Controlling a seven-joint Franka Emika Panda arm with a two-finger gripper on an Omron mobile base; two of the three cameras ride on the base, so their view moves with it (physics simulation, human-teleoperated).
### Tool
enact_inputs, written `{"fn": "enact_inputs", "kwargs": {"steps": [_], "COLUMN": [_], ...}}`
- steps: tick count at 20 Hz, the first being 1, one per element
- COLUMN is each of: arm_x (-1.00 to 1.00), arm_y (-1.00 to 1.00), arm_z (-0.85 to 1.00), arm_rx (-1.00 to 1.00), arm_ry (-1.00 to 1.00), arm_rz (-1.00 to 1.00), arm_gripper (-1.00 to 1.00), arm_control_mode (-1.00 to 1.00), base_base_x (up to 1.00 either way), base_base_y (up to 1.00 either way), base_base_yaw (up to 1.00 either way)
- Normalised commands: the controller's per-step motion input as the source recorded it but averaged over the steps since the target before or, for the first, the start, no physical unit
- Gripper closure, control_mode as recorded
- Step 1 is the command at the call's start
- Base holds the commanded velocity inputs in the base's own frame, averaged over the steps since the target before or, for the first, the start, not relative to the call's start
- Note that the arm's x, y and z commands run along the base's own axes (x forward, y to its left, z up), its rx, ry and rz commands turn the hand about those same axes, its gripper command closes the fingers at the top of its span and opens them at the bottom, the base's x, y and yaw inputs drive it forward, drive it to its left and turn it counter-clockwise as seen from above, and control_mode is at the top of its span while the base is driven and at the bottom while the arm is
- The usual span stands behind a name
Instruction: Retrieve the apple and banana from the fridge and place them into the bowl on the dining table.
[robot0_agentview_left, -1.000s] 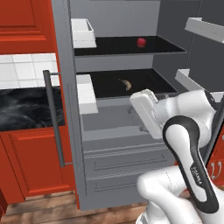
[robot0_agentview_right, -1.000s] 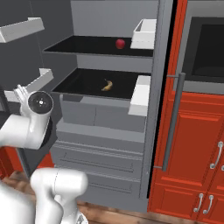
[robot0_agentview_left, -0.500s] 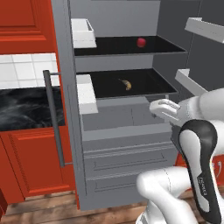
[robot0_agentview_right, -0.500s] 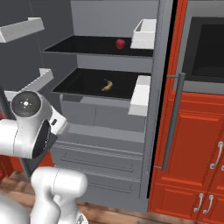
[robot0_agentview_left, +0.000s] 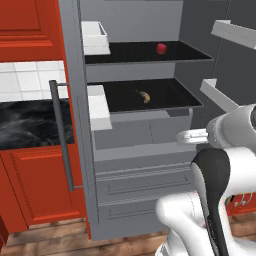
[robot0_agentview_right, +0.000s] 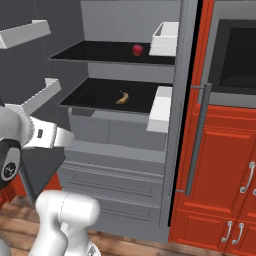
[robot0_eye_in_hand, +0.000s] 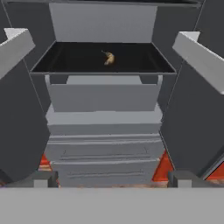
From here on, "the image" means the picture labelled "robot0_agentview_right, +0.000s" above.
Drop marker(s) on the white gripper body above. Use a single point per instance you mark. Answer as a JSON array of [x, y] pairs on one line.
[[64, 137]]

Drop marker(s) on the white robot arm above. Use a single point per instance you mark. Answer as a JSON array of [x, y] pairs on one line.
[[63, 213]]

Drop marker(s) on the black fridge shelf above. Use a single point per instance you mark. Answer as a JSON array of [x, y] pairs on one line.
[[100, 51], [96, 95]]

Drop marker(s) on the yellow banana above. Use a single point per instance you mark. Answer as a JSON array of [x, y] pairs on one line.
[[123, 98]]

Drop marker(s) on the dark grey left fridge door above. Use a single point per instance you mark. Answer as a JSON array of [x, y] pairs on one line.
[[20, 70]]

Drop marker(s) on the red apple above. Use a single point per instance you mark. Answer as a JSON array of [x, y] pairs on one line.
[[137, 50]]

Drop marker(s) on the grey right fridge door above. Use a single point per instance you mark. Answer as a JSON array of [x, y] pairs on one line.
[[181, 100]]

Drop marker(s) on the grey fridge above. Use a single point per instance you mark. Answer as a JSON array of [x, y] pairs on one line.
[[126, 20]]

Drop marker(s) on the white door bin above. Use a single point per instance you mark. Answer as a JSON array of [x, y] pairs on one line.
[[23, 33], [38, 96], [165, 41], [160, 111]]

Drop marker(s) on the grey crisper drawer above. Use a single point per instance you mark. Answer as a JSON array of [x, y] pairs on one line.
[[116, 131]]

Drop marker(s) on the grey freezer drawer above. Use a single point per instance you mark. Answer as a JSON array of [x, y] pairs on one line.
[[113, 186]]

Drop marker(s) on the red cupboard door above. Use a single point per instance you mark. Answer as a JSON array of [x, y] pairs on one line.
[[203, 230], [223, 156]]

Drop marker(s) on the red cupboard run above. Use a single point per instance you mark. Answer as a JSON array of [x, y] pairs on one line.
[[220, 200]]

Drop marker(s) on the grey built-in oven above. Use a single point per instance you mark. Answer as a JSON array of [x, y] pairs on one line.
[[233, 53]]

